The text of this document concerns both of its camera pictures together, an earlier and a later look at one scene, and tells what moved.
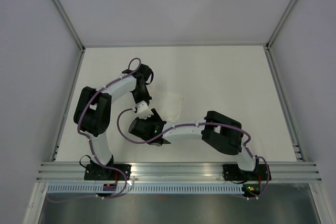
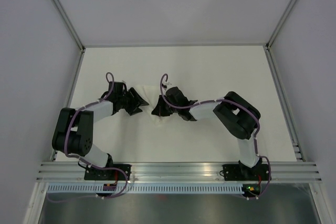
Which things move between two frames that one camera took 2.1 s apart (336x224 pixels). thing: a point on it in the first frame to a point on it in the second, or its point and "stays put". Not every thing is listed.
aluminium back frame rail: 175,44 stays put
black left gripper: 147,97 to 140,100
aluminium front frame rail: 74,171 stays put
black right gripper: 156,116 to 159,110
